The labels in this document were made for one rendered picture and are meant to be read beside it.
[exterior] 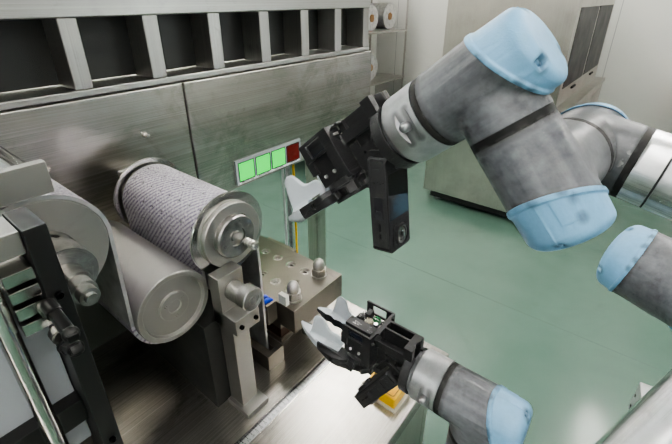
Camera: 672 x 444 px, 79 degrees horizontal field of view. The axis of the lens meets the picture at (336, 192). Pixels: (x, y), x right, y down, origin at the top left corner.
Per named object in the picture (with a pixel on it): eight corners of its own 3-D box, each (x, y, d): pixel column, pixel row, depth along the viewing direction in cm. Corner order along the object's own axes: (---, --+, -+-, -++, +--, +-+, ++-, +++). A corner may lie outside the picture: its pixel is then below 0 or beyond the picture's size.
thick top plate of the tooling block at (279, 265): (295, 334, 86) (293, 311, 83) (185, 264, 108) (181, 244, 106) (341, 294, 97) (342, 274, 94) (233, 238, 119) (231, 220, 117)
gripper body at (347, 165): (333, 136, 54) (397, 85, 45) (366, 192, 54) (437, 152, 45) (293, 152, 49) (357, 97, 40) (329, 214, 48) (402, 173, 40)
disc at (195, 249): (198, 290, 67) (184, 210, 60) (196, 289, 67) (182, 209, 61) (265, 250, 77) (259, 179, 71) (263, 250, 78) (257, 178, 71)
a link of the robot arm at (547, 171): (640, 192, 37) (578, 87, 37) (613, 243, 29) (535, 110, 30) (556, 219, 43) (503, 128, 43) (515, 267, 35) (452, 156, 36)
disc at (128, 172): (123, 239, 81) (105, 170, 74) (122, 238, 81) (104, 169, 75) (189, 212, 91) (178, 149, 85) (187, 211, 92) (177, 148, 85)
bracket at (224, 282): (250, 422, 76) (232, 290, 62) (228, 402, 79) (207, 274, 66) (270, 403, 79) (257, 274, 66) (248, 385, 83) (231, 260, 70)
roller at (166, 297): (146, 359, 62) (129, 296, 57) (75, 290, 76) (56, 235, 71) (212, 315, 70) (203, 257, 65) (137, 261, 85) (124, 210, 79)
